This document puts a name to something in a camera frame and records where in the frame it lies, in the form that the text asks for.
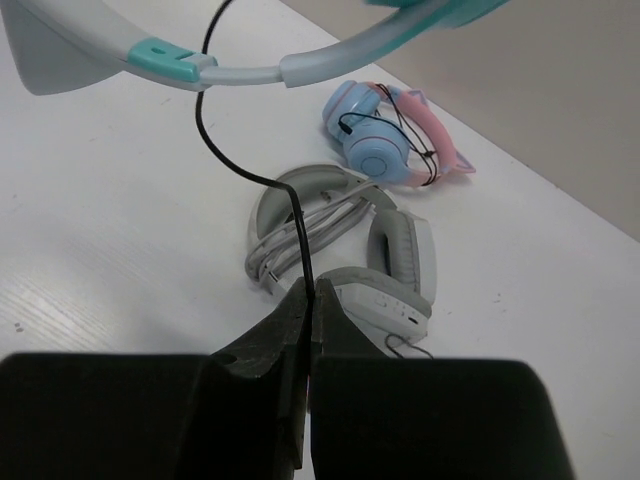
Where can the teal cat-ear headphones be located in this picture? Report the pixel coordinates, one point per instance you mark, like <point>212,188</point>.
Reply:
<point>61,46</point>

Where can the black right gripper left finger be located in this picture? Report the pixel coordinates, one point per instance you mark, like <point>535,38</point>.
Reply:
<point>238,413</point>

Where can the pink blue cat-ear headphones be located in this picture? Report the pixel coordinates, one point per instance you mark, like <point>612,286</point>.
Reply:
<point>391,135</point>

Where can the grey white headphones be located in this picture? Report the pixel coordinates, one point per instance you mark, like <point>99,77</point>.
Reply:
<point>391,297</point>

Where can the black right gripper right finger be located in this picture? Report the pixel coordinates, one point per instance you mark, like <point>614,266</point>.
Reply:
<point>377,417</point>

